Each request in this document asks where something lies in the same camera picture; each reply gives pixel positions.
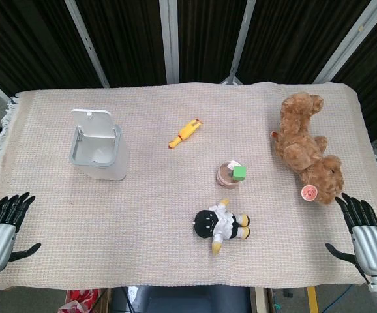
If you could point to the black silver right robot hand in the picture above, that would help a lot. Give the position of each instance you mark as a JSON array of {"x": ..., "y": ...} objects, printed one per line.
[{"x": 371, "y": 244}]

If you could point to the dark robot base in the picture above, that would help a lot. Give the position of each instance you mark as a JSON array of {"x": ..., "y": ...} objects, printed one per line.
[{"x": 182, "y": 301}]

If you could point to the white open-lid bin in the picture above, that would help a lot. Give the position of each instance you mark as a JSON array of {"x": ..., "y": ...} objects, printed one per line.
[{"x": 118, "y": 156}]

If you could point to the red white plastic bag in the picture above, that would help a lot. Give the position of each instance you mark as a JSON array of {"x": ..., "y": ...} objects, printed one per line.
[{"x": 81, "y": 300}]

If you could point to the brown teddy bear plush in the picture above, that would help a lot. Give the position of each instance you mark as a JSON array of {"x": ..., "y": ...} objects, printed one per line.
[{"x": 297, "y": 143}]

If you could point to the green cube block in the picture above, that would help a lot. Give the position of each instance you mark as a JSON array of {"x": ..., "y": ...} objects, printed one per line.
[{"x": 239, "y": 173}]

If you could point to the black white penguin plush doll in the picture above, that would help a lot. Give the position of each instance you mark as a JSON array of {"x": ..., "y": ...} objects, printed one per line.
[{"x": 221, "y": 225}]

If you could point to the clear jar of rubber bands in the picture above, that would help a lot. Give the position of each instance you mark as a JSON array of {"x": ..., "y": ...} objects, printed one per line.
[{"x": 224, "y": 177}]

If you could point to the beige woven tablecloth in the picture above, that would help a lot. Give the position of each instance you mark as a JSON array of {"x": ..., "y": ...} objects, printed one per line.
[{"x": 162, "y": 202}]

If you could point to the yellow rubber chicken toy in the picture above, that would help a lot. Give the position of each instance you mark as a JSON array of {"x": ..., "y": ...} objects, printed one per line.
[{"x": 185, "y": 133}]

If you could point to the dark corrugated backdrop curtain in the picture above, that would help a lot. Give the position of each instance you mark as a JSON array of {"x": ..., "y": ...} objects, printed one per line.
[{"x": 129, "y": 39}]

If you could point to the yellow post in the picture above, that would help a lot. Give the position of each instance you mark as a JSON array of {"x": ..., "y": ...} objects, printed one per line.
[{"x": 312, "y": 300}]

